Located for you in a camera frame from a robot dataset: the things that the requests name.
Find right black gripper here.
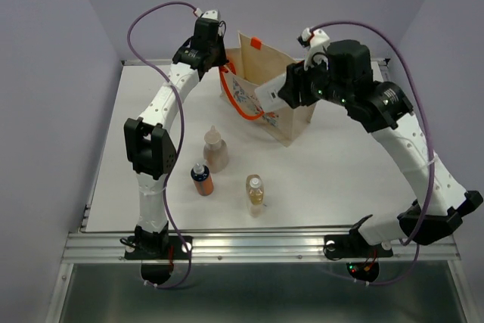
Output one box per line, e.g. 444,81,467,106
276,51,353,109

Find white bottle black cap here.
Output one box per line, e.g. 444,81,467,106
254,73,288,113

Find cream canvas bag orange handles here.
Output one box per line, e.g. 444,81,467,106
219,33,315,147

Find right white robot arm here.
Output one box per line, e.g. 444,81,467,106
278,36,483,255

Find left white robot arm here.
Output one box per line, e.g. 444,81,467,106
123,10,227,258

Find clear amber liquid bottle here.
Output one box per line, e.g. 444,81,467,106
246,175,265,217

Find peach conical squeeze bottle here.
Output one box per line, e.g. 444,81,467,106
203,126,229,173

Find orange bottle blue cap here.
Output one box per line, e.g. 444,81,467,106
191,163,214,196

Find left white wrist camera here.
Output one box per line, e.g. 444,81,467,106
193,8,221,21

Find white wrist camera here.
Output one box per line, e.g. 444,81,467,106
193,8,221,21
298,27,330,70

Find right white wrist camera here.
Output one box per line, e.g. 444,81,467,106
298,27,330,70

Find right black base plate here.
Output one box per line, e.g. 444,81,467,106
323,234,393,283

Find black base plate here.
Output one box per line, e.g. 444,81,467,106
119,235,193,290
323,234,393,283

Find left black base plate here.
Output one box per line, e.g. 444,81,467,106
119,235,193,290

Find aluminium frame rail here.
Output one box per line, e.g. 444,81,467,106
45,57,472,323

